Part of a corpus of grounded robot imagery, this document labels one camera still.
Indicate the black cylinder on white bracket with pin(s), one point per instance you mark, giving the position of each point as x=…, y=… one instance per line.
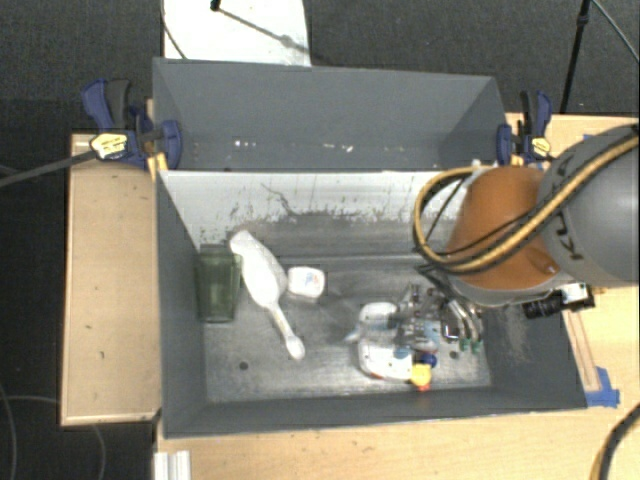
x=542, y=308

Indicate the grey metal bin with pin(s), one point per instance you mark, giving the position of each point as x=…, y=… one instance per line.
x=310, y=118

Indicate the yellow toy duck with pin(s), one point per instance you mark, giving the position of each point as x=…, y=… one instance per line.
x=421, y=374

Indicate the white plastic scoop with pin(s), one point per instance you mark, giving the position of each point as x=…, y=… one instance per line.
x=260, y=268

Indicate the pale wood board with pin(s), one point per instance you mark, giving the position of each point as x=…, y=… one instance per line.
x=112, y=278

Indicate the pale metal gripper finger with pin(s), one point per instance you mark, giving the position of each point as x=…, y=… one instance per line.
x=404, y=319
x=418, y=338

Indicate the white plastic bottle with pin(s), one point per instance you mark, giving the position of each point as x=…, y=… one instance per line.
x=380, y=360

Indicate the small blue ball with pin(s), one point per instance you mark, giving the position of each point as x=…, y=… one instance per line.
x=429, y=359

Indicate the small white printed box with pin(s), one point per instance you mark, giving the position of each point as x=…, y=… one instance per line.
x=306, y=283

